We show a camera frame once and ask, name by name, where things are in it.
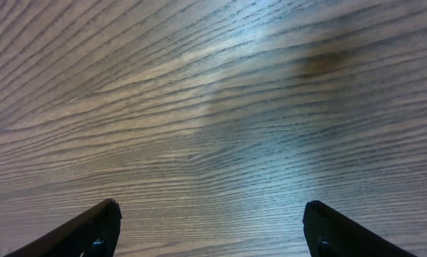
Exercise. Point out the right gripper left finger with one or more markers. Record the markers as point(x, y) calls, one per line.
point(93, 233)

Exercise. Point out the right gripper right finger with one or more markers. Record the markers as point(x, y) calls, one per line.
point(329, 233)

